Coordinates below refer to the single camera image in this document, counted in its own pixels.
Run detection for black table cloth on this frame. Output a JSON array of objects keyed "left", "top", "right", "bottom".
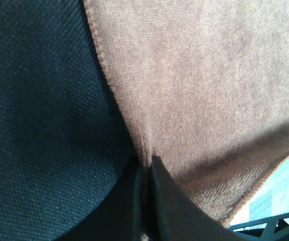
[{"left": 0, "top": 1, "right": 136, "bottom": 240}]

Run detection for metal frame under table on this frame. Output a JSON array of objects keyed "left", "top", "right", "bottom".
[{"left": 229, "top": 213, "right": 289, "bottom": 240}]

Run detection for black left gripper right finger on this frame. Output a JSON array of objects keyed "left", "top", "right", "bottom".
[{"left": 148, "top": 156, "right": 237, "bottom": 240}]

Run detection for brown towel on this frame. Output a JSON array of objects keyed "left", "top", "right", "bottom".
[{"left": 83, "top": 1, "right": 289, "bottom": 226}]

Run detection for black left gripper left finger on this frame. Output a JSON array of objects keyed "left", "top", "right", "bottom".
[{"left": 54, "top": 156, "right": 145, "bottom": 241}]

